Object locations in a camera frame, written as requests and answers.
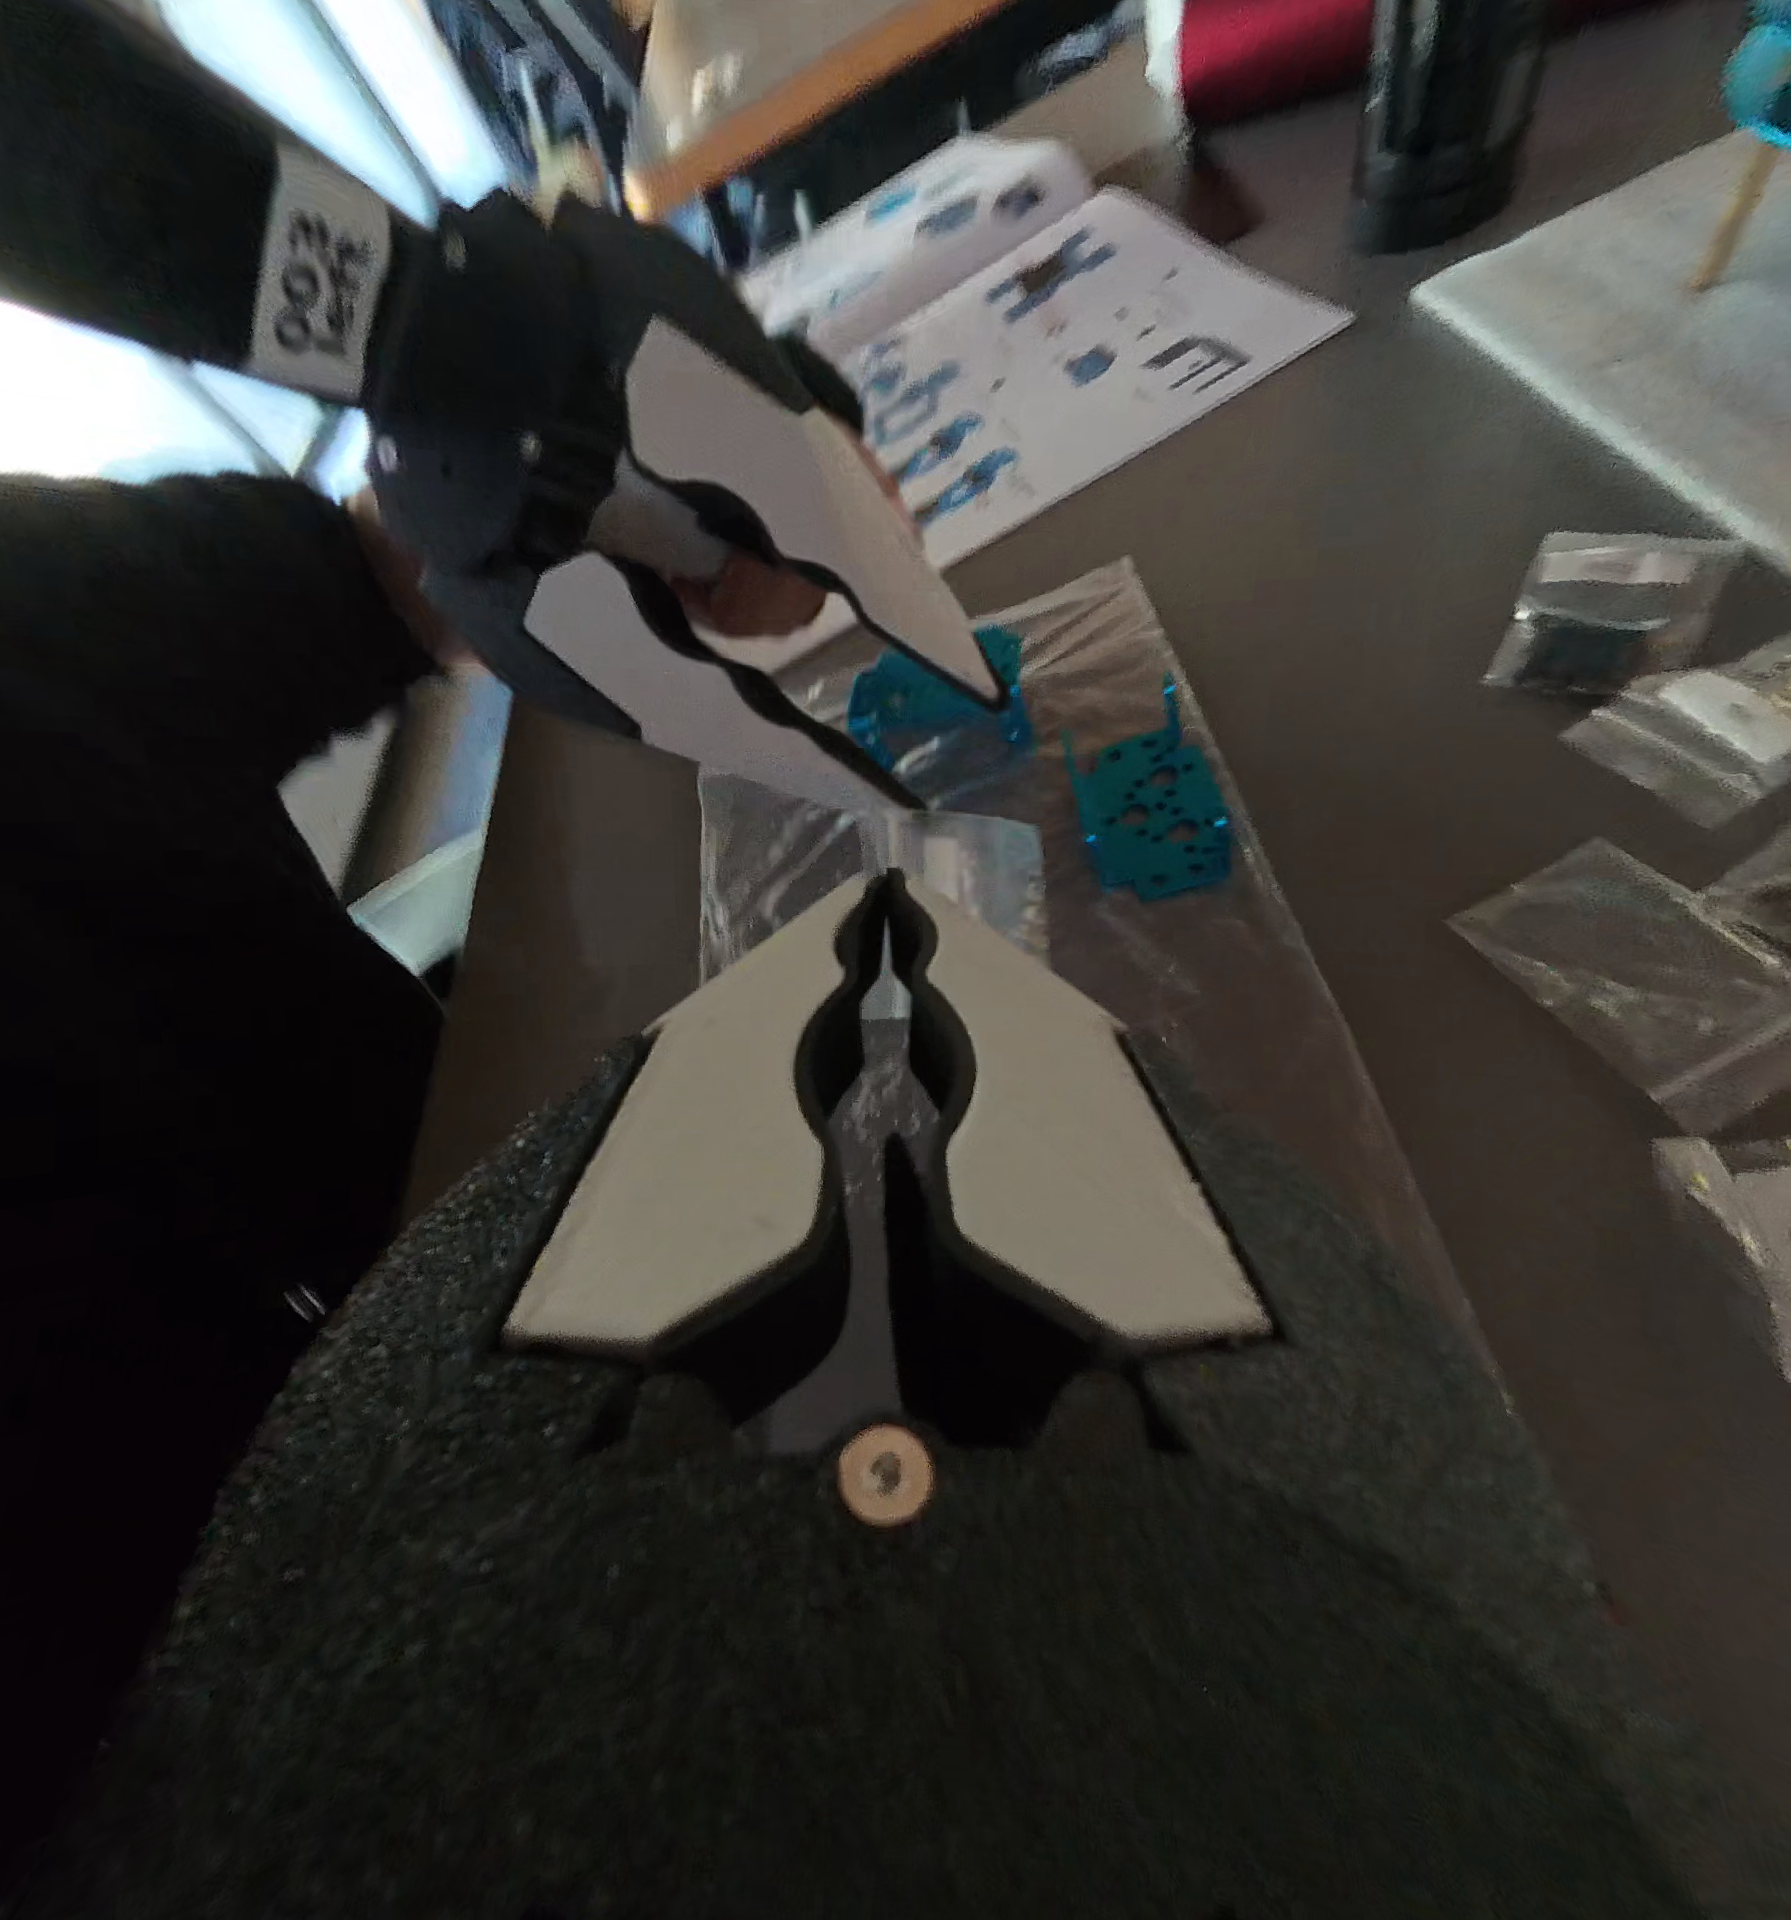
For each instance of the person's left forearm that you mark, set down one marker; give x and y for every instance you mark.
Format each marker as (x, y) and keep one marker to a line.
(160, 630)

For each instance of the red fabric roll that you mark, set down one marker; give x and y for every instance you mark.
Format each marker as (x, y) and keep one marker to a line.
(1269, 53)

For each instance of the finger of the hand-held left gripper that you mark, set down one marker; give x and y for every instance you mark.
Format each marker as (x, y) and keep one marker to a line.
(774, 450)
(609, 646)

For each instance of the black patterned bottle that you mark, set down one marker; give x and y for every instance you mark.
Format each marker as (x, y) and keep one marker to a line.
(1451, 135)

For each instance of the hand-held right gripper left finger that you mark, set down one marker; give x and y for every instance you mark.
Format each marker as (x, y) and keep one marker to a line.
(654, 1201)

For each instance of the white foam sheet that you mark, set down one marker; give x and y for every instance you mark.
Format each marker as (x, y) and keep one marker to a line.
(1660, 346)

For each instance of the dark desk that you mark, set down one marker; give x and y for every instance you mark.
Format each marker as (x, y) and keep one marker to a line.
(1435, 675)

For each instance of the person's left hand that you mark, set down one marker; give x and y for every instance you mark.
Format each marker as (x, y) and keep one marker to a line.
(753, 593)

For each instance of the blue metal bracket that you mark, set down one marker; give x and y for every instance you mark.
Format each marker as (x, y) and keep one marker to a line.
(910, 720)
(1149, 812)

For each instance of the large clear plastic bag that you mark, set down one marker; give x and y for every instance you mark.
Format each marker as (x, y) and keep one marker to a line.
(1286, 1051)

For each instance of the large dark neighbouring table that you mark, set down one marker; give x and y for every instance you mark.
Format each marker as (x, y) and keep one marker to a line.
(774, 107)

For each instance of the assembly instruction booklet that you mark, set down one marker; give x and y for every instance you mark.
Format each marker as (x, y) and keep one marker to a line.
(1286, 322)

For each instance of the pile of small screw bags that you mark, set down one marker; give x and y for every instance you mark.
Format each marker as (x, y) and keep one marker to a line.
(1630, 961)

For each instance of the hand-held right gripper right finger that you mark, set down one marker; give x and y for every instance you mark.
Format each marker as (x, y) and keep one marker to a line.
(1104, 1201)

